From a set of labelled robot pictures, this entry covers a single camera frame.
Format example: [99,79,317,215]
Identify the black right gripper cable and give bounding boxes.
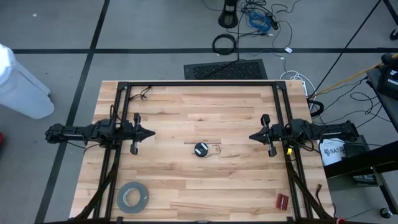
[281,136,315,152]

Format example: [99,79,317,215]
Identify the red connector block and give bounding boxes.
[275,193,290,212]

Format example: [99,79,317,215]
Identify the small black cable bundle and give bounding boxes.
[128,85,153,101]

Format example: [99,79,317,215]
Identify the black hanging cable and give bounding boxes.
[307,0,382,100]

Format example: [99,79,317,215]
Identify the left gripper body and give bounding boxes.
[120,113,141,156]

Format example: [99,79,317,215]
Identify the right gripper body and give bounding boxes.
[260,113,289,158]

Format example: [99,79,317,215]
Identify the black caster wheel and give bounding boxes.
[379,207,394,219]

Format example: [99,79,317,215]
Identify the black equipment cart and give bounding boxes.
[323,67,398,215]

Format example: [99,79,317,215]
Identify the black floor mat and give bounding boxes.
[183,58,269,80]

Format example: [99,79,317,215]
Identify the yellow floor cable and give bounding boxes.
[313,53,398,96]

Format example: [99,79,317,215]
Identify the brown cable with plug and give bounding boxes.
[315,183,324,206]

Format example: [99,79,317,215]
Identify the black aluminium table frame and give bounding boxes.
[70,80,335,224]

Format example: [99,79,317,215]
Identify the black cord spool white labels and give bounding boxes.
[193,142,209,157]

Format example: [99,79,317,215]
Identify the black power strip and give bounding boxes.
[266,12,280,31]

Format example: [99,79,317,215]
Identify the coiled black floor cable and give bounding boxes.
[211,33,238,56]

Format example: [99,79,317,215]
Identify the black electronic device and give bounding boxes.
[381,52,398,100]

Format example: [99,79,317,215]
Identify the coiled blue cable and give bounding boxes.
[248,11,272,32]

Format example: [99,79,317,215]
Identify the grey duct tape roll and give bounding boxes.
[116,181,150,214]

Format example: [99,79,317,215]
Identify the white power strip with cable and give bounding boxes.
[279,70,317,112]

